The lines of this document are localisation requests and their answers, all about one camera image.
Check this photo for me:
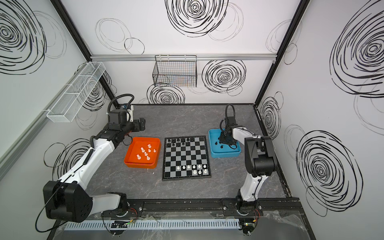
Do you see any black wire basket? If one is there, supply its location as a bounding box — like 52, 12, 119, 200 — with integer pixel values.
152, 55, 198, 88

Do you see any blue plastic tray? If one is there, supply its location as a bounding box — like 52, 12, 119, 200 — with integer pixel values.
209, 129, 242, 158

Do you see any black white chess board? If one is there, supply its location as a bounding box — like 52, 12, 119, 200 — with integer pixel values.
162, 136, 212, 181

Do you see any white slotted cable duct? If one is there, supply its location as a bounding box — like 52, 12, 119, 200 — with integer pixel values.
65, 219, 240, 232

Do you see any white wire shelf basket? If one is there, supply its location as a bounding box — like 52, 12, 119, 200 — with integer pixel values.
47, 62, 106, 123

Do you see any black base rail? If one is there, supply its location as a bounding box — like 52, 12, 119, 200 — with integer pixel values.
101, 197, 304, 218

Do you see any orange plastic tray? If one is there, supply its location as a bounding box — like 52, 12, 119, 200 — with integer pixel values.
124, 137, 162, 169

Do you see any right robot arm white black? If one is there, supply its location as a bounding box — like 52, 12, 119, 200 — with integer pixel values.
219, 127, 277, 204

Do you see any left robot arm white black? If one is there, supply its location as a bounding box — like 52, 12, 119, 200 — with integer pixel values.
43, 118, 146, 223

